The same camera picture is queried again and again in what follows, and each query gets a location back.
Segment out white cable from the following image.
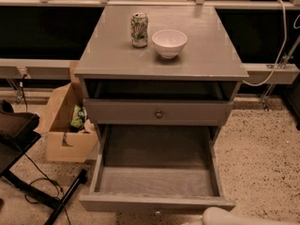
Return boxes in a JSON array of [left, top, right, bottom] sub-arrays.
[[243, 0, 289, 87]]

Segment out green snack bag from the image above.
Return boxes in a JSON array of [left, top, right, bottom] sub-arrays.
[[70, 105, 87, 131]]

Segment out grey top drawer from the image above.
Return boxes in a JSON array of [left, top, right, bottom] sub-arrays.
[[83, 98, 233, 126]]

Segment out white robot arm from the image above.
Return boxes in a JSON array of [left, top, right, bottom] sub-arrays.
[[202, 207, 300, 225]]

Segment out green soda can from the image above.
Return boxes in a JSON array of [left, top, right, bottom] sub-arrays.
[[130, 12, 148, 48]]

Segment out grey metal railing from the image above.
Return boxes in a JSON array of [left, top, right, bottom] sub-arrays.
[[0, 0, 300, 111]]

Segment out grey drawer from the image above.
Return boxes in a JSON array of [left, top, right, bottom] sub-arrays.
[[80, 125, 235, 215], [83, 98, 233, 126]]

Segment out white ceramic bowl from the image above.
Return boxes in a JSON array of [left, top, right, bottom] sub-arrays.
[[152, 29, 188, 59]]

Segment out black floor cable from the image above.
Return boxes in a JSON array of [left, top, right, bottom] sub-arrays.
[[18, 147, 73, 225]]

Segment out cardboard box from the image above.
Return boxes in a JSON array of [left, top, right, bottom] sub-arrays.
[[36, 61, 98, 163]]

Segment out grey wooden drawer cabinet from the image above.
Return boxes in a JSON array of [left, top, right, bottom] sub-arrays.
[[74, 5, 250, 136]]

